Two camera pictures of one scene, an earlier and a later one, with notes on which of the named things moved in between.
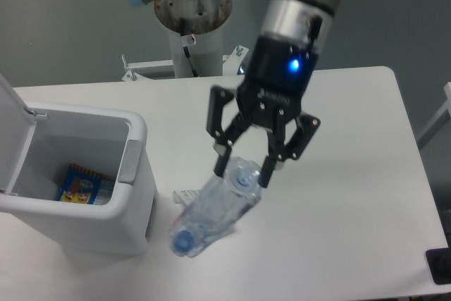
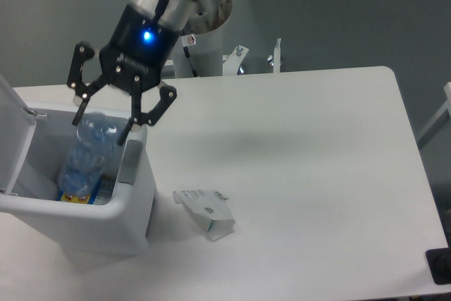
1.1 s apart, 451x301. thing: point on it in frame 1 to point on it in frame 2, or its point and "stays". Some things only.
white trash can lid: (17, 125) stays
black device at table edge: (439, 262) stays
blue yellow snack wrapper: (83, 185) stays
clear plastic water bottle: (216, 207) to (89, 154)
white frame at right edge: (437, 120) stays
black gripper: (277, 77) to (134, 60)
